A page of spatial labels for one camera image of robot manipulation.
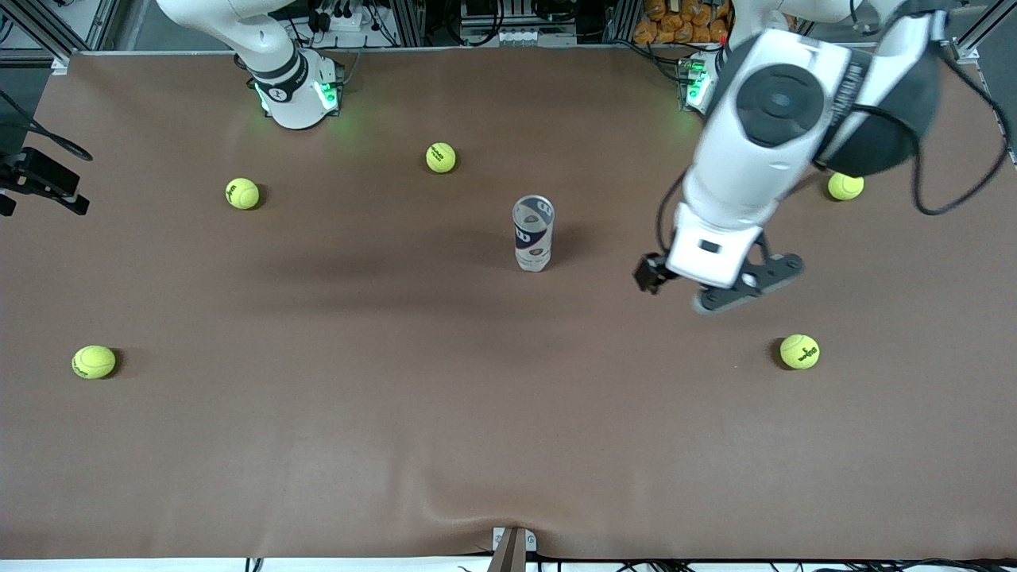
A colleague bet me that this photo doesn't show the metal mount bracket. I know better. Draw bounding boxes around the metal mount bracket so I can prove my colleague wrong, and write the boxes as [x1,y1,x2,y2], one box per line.
[489,527,538,572]

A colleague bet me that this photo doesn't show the brown table mat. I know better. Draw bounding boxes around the brown table mat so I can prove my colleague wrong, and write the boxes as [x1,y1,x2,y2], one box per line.
[0,44,1017,561]

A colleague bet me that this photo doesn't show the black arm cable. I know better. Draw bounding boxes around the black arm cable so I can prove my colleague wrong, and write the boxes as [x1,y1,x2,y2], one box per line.
[656,44,1011,255]
[0,91,93,162]

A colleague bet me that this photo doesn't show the white terminal block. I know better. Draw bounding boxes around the white terminal block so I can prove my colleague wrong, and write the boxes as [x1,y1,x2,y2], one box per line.
[459,28,578,47]

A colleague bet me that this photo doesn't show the aluminium frame post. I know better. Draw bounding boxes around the aluminium frame post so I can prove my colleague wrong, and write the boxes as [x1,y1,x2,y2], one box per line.
[949,0,1017,64]
[0,0,120,64]

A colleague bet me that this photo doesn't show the white blue tennis ball can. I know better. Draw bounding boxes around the white blue tennis ball can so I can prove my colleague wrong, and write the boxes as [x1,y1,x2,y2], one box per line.
[512,195,555,273]

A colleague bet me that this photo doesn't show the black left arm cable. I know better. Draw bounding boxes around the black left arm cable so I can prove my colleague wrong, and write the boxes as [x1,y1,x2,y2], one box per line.
[656,44,1011,255]

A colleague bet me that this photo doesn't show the white power strip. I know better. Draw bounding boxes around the white power strip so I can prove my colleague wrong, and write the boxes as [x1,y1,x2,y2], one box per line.
[316,6,368,34]

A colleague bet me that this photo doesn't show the orange packets pile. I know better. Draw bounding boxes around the orange packets pile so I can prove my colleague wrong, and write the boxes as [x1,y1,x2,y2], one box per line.
[633,0,733,45]

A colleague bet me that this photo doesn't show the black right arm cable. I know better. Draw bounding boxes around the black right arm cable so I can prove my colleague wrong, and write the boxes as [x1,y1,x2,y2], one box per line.
[0,91,93,162]

